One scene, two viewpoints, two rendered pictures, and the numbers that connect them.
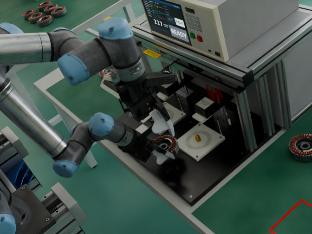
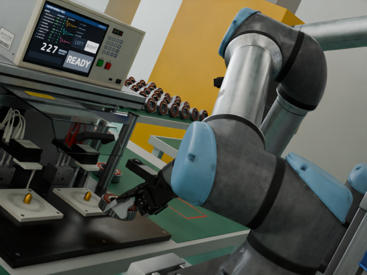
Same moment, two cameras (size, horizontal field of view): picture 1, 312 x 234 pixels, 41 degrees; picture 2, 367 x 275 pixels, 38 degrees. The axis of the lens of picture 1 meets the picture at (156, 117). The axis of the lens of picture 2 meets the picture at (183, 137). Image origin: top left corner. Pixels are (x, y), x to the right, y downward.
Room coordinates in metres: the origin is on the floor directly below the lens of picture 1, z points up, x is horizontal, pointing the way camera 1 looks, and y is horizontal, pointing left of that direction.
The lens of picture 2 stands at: (2.00, 1.25, 1.36)
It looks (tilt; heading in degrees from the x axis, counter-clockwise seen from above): 10 degrees down; 234
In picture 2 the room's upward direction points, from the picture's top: 25 degrees clockwise
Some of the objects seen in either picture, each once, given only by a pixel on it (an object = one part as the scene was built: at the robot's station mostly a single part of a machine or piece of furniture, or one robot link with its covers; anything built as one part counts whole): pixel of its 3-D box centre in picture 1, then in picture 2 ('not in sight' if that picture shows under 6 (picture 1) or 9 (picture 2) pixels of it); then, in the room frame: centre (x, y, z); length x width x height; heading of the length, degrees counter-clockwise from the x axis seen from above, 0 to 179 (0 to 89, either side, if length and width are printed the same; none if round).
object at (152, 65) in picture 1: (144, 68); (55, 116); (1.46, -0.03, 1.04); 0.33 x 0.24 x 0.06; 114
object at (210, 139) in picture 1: (198, 140); (86, 201); (1.22, -0.12, 0.78); 0.15 x 0.15 x 0.01; 24
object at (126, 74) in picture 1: (130, 68); not in sight; (0.93, 0.02, 1.37); 0.08 x 0.08 x 0.05
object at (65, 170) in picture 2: (223, 116); (58, 173); (1.28, -0.26, 0.80); 0.07 x 0.05 x 0.06; 24
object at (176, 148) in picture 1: (164, 147); (118, 207); (1.19, 0.01, 0.84); 0.11 x 0.11 x 0.04
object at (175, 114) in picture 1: (162, 118); (25, 204); (1.44, -0.03, 0.78); 0.15 x 0.15 x 0.01; 24
